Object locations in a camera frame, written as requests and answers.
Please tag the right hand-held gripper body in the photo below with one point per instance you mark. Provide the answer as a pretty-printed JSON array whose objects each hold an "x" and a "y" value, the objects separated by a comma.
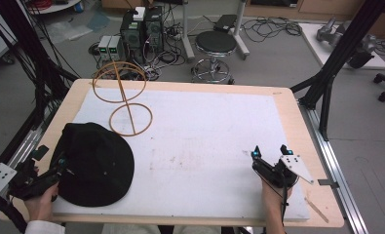
[{"x": 282, "y": 170}]

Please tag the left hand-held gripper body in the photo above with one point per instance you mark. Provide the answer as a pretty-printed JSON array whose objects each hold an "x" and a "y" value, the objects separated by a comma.
[{"x": 24, "y": 183}]

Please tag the black bucket hat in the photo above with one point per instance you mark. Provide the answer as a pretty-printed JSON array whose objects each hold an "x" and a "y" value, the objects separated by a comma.
[{"x": 96, "y": 169}]

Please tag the person's right hand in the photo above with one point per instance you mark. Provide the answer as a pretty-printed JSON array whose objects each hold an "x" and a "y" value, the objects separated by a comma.
[{"x": 273, "y": 195}]

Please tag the person's left hand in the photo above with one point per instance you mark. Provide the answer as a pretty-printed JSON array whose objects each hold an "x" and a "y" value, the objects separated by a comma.
[{"x": 41, "y": 204}]

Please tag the white foam mat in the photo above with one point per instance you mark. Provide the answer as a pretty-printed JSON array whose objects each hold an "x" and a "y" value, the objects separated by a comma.
[{"x": 206, "y": 136}]

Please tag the thin wooden stick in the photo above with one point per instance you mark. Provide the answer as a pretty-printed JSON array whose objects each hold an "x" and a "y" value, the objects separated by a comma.
[{"x": 316, "y": 210}]

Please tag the white platform board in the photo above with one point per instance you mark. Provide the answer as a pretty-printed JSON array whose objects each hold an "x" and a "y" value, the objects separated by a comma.
[{"x": 320, "y": 48}]

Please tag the black round stool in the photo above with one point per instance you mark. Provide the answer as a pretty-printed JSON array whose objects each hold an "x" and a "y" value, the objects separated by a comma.
[{"x": 215, "y": 48}]

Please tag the small grey power box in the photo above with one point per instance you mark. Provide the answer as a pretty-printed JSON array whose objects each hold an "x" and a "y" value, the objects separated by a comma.
[
  {"x": 115, "y": 48},
  {"x": 104, "y": 48}
]

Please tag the clear plastic sheet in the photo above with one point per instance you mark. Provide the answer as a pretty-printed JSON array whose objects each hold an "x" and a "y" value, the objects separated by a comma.
[{"x": 66, "y": 31}]

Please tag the black flat box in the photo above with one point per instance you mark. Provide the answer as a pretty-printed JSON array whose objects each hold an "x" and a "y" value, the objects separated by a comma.
[{"x": 225, "y": 23}]

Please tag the grey metal stand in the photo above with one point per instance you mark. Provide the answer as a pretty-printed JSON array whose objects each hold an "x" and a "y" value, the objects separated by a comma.
[{"x": 188, "y": 35}]

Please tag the black computer tower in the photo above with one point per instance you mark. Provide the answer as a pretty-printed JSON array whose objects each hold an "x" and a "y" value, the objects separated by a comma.
[
  {"x": 154, "y": 31},
  {"x": 132, "y": 37}
]

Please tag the white round table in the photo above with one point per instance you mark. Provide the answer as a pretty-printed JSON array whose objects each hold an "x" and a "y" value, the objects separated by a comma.
[{"x": 55, "y": 7}]

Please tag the white device box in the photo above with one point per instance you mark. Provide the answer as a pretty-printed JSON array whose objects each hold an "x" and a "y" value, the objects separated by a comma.
[{"x": 139, "y": 13}]

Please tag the aluminium rail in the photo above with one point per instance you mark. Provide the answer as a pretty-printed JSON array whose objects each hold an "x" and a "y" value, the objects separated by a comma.
[
  {"x": 24, "y": 146},
  {"x": 336, "y": 169}
]

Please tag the small metal bracket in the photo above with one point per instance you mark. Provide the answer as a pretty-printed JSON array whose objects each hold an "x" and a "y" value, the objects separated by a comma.
[{"x": 327, "y": 183}]

